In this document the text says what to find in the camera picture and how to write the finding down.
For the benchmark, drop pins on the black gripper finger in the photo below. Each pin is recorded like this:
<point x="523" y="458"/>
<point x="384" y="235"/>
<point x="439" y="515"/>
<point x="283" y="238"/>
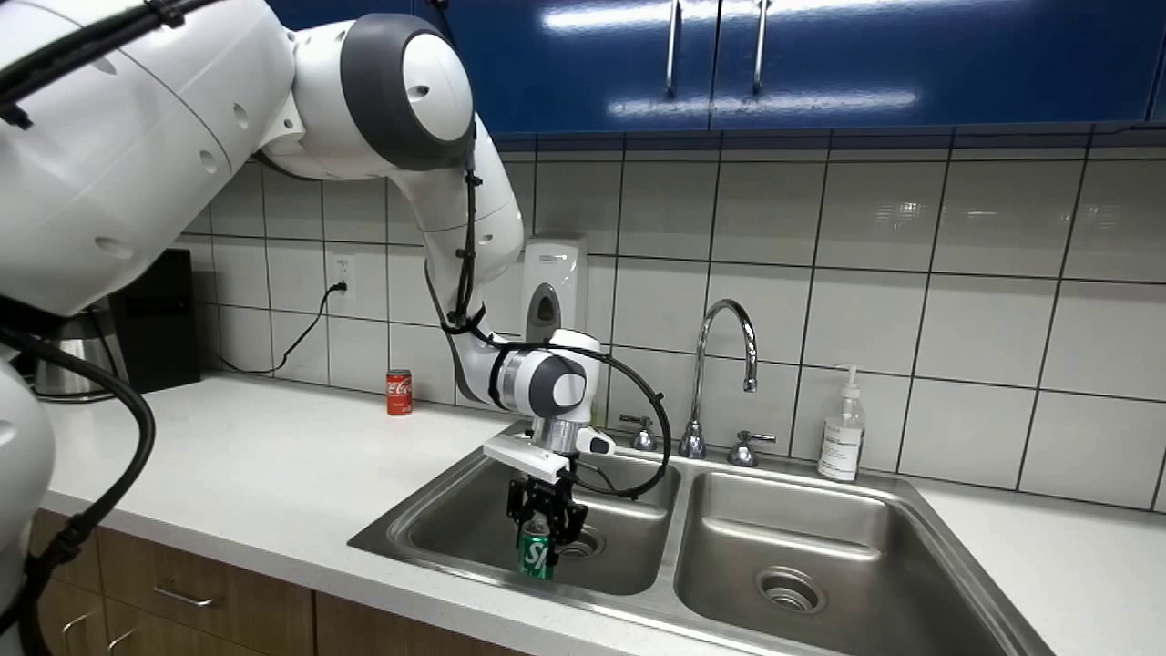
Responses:
<point x="523" y="535"/>
<point x="566" y="546"/>

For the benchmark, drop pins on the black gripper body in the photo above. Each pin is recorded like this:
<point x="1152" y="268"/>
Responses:
<point x="546" y="504"/>

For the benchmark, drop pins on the green soda can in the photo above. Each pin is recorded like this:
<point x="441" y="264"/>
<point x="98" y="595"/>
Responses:
<point x="537" y="550"/>

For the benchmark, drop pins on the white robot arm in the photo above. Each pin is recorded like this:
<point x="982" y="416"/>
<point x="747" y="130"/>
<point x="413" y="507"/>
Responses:
<point x="125" y="121"/>

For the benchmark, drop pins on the stainless steel double sink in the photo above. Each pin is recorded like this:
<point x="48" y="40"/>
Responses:
<point x="731" y="555"/>

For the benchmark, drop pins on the red soda can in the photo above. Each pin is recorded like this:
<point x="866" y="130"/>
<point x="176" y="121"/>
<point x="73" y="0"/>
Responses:
<point x="399" y="390"/>

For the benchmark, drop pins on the chrome gooseneck faucet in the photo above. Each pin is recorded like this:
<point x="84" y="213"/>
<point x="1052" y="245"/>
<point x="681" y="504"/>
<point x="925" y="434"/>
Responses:
<point x="704" y="428"/>

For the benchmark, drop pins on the clear hand soap bottle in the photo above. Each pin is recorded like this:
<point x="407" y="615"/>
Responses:
<point x="841" y="430"/>

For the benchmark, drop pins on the wooden lower cabinets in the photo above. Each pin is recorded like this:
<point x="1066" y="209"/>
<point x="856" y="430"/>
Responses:
<point x="139" y="600"/>

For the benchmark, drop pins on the black appliance on counter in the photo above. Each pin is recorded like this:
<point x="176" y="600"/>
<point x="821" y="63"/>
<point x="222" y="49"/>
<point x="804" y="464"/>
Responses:
<point x="159" y="325"/>

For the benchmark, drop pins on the blue upper cabinets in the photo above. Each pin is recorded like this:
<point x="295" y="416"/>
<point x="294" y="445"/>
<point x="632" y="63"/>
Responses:
<point x="741" y="66"/>

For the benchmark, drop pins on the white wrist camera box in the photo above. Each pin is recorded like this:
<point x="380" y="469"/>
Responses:
<point x="524" y="458"/>

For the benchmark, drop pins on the white wall soap dispenser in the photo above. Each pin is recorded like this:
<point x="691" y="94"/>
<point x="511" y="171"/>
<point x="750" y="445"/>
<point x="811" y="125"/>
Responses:
<point x="551" y="285"/>

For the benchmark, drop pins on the white wall outlet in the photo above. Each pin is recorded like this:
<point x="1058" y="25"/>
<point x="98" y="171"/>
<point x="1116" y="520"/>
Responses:
<point x="340" y="269"/>

